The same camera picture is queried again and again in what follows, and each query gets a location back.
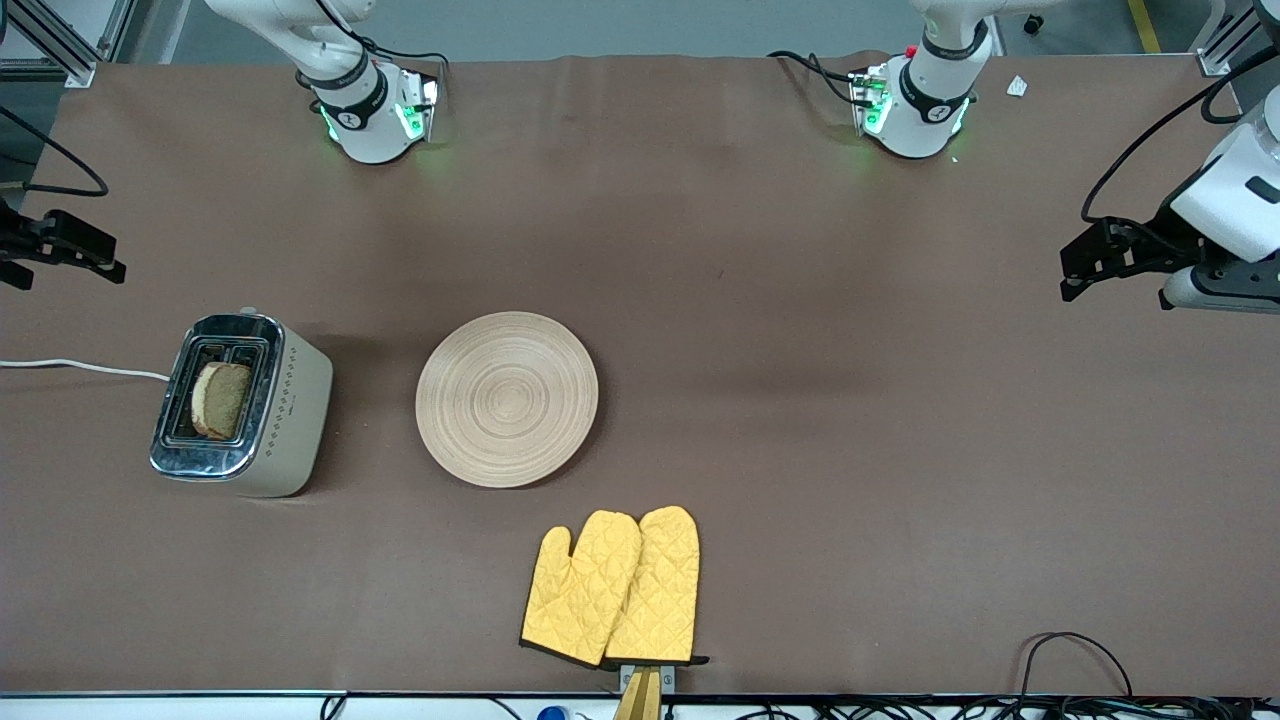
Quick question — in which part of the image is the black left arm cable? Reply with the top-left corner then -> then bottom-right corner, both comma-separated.
1080,48 -> 1280,223

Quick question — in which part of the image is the white toaster power cord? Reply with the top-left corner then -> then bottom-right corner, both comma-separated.
0,358 -> 171,382

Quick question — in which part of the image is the brown table cover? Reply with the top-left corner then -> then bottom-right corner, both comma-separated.
0,52 -> 1280,698

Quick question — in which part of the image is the black looped cable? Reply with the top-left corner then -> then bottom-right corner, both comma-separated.
1018,631 -> 1134,701

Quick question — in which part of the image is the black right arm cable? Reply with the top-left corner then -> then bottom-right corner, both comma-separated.
0,105 -> 109,197

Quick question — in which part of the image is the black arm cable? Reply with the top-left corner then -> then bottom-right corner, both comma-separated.
1080,48 -> 1280,223
0,105 -> 109,197

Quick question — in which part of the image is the yellow quilted oven mitt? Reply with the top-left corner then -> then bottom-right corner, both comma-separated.
520,510 -> 643,669
605,506 -> 709,666

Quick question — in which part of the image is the black cable bundle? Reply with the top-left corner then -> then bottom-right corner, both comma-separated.
735,695 -> 1280,720

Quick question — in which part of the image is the round wooden plate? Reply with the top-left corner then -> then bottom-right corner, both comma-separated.
416,312 -> 599,489

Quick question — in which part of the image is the aluminium frame profile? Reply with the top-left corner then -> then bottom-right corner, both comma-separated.
1195,0 -> 1280,77
0,0 -> 136,89

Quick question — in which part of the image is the beige chrome toaster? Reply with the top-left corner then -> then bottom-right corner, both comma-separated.
150,307 -> 334,498

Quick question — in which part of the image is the yellow wooden camera mount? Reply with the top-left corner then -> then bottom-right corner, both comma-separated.
613,663 -> 677,720

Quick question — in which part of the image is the brown toast slice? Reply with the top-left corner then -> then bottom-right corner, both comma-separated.
191,362 -> 253,441

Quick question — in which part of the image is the black base power cable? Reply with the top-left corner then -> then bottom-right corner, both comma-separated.
768,50 -> 866,106
318,0 -> 451,76

